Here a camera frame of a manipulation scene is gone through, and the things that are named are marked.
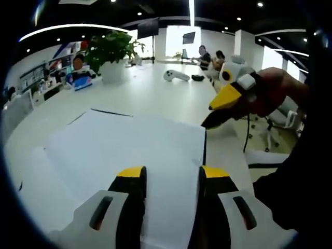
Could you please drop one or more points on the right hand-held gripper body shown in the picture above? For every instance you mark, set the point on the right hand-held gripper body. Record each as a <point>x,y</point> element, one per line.
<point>238,71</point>

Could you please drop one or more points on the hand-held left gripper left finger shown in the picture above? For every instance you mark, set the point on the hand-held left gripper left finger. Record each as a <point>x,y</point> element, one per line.
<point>109,228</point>

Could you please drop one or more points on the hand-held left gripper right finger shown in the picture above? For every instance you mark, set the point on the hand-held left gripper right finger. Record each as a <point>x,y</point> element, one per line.
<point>233,228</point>

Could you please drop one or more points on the white bound document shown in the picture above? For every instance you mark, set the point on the white bound document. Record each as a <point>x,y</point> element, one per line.
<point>129,142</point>

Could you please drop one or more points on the person's right hand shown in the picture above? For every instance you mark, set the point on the person's right hand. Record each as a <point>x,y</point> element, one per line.
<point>264,98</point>

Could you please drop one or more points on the black desk mat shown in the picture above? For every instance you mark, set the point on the black desk mat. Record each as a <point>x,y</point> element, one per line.
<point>205,145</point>

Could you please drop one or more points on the small black device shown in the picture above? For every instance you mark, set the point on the small black device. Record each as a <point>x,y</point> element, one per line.
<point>197,77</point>

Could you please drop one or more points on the white handheld controller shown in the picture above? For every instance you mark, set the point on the white handheld controller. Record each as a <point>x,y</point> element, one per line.
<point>176,75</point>

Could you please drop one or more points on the white chair armrest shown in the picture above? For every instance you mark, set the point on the white chair armrest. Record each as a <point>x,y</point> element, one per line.
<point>267,158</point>

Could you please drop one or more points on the straight ceiling light strip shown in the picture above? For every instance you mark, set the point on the straight ceiling light strip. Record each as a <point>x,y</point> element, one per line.
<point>191,13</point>

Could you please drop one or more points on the black screen on stand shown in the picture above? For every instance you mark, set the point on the black screen on stand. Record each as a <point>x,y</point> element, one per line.
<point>147,27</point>

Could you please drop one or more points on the potted green plant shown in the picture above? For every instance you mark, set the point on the potted green plant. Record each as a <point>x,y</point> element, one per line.
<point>112,72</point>

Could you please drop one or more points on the blue tissue box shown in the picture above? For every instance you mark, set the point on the blue tissue box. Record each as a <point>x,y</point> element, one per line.
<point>83,83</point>

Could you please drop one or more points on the grey desk partition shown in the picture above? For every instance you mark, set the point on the grey desk partition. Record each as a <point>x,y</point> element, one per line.
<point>15,111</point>

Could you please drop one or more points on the curved ceiling light strip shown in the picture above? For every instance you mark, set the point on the curved ceiling light strip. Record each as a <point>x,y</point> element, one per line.
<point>72,26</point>

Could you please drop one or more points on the ceiling air vent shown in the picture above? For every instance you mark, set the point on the ceiling air vent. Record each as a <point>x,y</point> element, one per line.
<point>77,1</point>

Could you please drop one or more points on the small black wall screen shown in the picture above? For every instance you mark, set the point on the small black wall screen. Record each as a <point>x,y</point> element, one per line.
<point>188,38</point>

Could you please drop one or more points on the white wall shelf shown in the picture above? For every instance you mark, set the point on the white wall shelf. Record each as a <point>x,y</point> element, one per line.
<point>52,64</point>

